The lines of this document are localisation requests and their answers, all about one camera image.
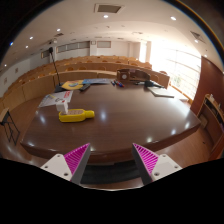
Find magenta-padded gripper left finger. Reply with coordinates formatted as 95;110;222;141
40;143;92;185

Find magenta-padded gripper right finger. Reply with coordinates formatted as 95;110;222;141
131;143;183;186

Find white magazine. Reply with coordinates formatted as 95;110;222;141
38;90;74;109

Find wooden shelf unit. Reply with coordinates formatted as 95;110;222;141
198;93;224;161

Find white notebook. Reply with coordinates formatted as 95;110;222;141
147;86;175;99

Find small black-legged stand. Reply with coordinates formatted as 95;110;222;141
0;108;21;146

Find black gooseneck desk microphone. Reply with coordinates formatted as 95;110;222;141
48;46;68;93

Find black remote control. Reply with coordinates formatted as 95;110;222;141
79;83;92;92

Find black desk device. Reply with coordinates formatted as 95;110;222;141
143;79;164;89

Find blue booklet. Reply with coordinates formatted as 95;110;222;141
82;78;113;85

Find wooden desk organizer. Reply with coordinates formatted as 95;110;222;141
116;68;152;84

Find large bright window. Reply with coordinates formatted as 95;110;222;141
149;43;203;101

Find rows of wooden auditorium seats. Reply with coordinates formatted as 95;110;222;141
0;54;171;111

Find ceiling air vent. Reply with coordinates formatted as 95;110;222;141
93;3;125;14
190;30;206;44

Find ceiling spotlights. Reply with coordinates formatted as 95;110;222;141
8;13;209;59

